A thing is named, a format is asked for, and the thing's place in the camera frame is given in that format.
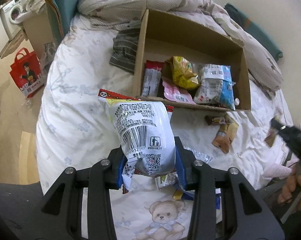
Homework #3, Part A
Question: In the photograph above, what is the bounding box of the orange tan snack packet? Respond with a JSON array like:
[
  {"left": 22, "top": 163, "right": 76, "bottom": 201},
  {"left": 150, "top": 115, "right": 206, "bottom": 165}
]
[{"left": 212, "top": 120, "right": 239, "bottom": 154}]

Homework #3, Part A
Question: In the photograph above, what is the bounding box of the white blue green snack bag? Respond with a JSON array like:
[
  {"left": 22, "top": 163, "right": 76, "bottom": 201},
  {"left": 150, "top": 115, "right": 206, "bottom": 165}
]
[{"left": 155, "top": 146, "right": 214, "bottom": 200}]

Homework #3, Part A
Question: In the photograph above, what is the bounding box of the white barcode red-edged snack bag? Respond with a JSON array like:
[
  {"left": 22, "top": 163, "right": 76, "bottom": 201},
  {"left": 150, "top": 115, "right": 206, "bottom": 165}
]
[{"left": 98, "top": 89, "right": 176, "bottom": 190}]

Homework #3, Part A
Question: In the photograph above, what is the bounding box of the red and grey snack packet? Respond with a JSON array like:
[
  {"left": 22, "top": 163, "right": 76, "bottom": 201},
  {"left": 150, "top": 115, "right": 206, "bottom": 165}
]
[{"left": 141, "top": 61, "right": 165, "bottom": 97}]

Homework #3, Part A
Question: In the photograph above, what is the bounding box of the person's right hand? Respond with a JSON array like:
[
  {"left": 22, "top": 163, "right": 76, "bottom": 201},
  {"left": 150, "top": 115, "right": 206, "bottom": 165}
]
[{"left": 278, "top": 164, "right": 301, "bottom": 211}]

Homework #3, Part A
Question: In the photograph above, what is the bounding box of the dark brown snack bar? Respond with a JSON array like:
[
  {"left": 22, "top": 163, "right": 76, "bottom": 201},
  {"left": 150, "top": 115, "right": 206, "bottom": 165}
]
[{"left": 204, "top": 115, "right": 232, "bottom": 126}]

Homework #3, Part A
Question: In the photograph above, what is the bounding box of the white floral bed sheet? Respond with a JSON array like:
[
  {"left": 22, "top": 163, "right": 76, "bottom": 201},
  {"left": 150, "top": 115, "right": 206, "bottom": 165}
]
[{"left": 36, "top": 15, "right": 292, "bottom": 239}]

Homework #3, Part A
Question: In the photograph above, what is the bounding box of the white and light-blue snack bag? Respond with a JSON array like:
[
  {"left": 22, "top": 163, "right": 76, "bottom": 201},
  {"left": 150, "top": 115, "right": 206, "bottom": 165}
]
[{"left": 193, "top": 64, "right": 235, "bottom": 111}]

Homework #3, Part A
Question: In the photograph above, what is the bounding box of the teal pillow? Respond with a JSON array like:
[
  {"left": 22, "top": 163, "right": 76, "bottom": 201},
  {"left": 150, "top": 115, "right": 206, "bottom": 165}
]
[{"left": 224, "top": 3, "right": 283, "bottom": 61}]

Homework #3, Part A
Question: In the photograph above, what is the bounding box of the yellow snack bag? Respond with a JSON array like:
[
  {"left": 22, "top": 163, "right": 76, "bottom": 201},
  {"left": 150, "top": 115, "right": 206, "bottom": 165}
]
[{"left": 165, "top": 56, "right": 199, "bottom": 90}]

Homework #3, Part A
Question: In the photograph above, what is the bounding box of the pink snack packet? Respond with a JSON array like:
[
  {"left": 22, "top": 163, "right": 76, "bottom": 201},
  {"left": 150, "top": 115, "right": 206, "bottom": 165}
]
[{"left": 162, "top": 77, "right": 196, "bottom": 105}]

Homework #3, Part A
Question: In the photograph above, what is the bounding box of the brown cardboard box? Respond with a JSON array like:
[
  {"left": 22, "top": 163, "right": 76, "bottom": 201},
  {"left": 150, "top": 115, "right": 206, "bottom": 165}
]
[{"left": 133, "top": 9, "right": 251, "bottom": 111}]

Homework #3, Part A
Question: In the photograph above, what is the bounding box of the red shopping bag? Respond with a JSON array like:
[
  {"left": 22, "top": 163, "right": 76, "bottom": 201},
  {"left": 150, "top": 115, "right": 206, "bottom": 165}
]
[{"left": 9, "top": 47, "right": 45, "bottom": 98}]

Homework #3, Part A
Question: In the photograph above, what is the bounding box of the grey striped garment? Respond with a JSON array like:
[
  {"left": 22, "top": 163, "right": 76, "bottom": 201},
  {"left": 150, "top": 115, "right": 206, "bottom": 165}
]
[{"left": 109, "top": 21, "right": 141, "bottom": 74}]

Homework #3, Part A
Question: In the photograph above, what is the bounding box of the white washing machine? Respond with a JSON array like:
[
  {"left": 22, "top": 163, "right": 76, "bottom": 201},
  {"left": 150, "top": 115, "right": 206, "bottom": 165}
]
[{"left": 0, "top": 0, "right": 22, "bottom": 41}]

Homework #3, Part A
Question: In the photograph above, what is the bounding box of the teal headboard cushion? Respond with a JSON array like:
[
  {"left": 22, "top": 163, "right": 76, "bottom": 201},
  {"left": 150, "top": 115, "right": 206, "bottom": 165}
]
[{"left": 44, "top": 0, "right": 79, "bottom": 45}]

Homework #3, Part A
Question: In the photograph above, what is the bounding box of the grey checked duvet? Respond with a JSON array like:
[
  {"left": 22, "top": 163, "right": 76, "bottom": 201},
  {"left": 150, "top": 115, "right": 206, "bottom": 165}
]
[{"left": 77, "top": 0, "right": 283, "bottom": 98}]

